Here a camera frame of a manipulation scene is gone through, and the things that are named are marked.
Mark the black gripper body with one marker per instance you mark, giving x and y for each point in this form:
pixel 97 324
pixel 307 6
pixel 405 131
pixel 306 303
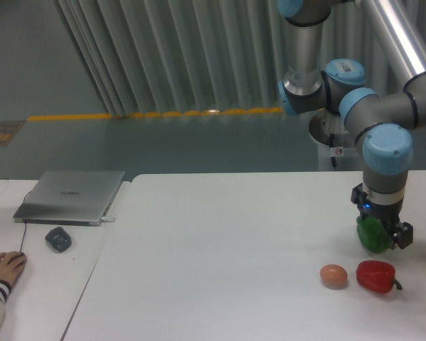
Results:
pixel 384 207

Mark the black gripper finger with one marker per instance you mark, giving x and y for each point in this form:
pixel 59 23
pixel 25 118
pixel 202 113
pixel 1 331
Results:
pixel 401 234

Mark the green bell pepper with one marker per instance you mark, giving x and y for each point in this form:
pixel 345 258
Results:
pixel 372 235

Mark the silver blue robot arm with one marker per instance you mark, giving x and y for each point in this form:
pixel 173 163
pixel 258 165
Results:
pixel 379 127

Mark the red bell pepper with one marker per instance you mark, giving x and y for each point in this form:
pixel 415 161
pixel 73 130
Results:
pixel 377 276

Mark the person's hand on mouse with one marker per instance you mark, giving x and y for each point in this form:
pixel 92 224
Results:
pixel 11 267

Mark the brown egg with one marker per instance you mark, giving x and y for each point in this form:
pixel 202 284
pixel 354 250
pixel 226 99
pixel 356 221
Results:
pixel 333 275

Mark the grey pleated curtain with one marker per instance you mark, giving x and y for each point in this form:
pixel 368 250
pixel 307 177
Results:
pixel 193 56

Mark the silver closed laptop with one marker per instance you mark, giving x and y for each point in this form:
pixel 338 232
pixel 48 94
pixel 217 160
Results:
pixel 70 197

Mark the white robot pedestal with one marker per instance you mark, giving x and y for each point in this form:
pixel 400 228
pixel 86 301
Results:
pixel 335 149

